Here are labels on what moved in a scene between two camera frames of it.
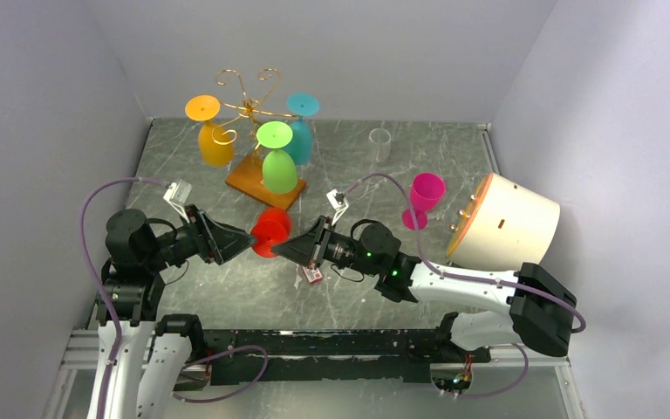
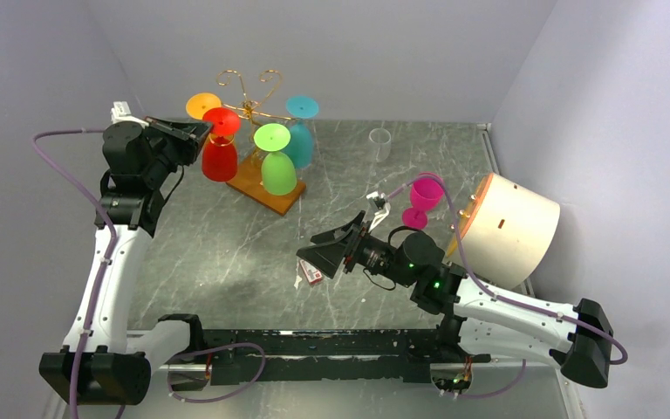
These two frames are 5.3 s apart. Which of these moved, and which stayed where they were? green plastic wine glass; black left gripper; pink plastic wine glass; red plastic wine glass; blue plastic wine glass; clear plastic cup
Moved: black left gripper; red plastic wine glass
Stayed: clear plastic cup; pink plastic wine glass; green plastic wine glass; blue plastic wine glass
